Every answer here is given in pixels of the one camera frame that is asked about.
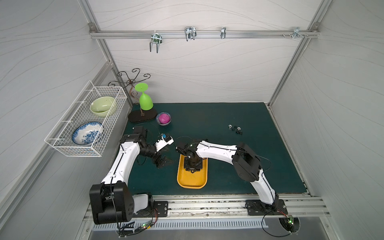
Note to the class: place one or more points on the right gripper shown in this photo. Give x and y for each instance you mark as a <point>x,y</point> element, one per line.
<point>193,164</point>

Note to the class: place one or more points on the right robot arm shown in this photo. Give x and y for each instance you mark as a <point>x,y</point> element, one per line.
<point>245,161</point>

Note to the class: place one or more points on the yellow plastic storage box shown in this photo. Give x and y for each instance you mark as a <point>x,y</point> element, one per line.
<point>190,180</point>

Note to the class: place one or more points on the metal hook right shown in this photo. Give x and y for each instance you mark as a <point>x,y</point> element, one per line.
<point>296,34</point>

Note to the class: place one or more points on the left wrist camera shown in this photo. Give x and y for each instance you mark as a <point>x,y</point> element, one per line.
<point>164,141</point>

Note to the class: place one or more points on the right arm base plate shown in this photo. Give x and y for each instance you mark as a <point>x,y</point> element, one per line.
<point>258,208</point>

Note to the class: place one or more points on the blue white patterned bowl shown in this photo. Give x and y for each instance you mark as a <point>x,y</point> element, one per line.
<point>87,133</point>

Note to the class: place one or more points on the light green bowl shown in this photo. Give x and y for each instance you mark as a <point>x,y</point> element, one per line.
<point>104,106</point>

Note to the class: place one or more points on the metal bracket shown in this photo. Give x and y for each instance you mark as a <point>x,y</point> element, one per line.
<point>223,32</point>

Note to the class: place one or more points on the metal hook left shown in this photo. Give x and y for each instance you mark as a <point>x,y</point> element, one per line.
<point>155,42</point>

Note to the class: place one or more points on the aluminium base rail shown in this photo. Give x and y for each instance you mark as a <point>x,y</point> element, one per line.
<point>233,206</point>

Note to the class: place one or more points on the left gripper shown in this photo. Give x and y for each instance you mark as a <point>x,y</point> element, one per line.
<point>160,159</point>

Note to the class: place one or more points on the black nut cluster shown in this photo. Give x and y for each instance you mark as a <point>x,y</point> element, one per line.
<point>238,130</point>

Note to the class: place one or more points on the black metal cup stand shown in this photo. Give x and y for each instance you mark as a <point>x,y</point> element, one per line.
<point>135,116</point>

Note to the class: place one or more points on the metal hook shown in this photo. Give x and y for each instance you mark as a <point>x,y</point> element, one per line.
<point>296,34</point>
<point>155,42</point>
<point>190,33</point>

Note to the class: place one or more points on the white slotted cable duct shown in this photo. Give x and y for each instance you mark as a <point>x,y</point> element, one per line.
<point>190,224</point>

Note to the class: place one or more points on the metal hook middle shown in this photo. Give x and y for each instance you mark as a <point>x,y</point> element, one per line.
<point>190,33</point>

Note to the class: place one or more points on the purple ball in bowl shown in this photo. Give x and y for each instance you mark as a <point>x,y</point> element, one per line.
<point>163,118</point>

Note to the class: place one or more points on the green plastic goblet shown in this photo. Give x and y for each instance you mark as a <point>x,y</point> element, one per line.
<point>145,100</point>

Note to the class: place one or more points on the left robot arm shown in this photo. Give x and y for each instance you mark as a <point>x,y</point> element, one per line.
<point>111,200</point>

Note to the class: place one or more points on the aluminium crossbar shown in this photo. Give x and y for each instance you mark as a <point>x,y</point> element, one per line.
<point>215,34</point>

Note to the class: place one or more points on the white wire basket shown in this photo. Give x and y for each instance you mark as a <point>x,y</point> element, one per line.
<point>60,137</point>

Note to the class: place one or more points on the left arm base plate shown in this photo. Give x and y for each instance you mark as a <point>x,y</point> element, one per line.
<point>157,209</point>

